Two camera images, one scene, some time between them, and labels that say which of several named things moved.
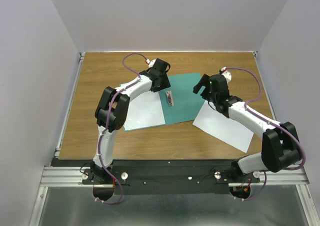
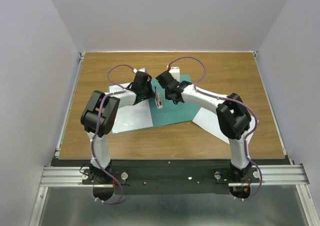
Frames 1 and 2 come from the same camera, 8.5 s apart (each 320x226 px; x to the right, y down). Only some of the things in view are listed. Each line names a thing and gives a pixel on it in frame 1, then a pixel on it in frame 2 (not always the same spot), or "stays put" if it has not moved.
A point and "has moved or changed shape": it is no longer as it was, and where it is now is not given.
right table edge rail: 256,55 stays put
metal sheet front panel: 265,205 stays put
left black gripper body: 164,83 -> 147,91
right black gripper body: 212,97 -> 167,96
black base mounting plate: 163,177 stays put
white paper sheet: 144,111 has moved or changed shape
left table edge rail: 82,55 stays put
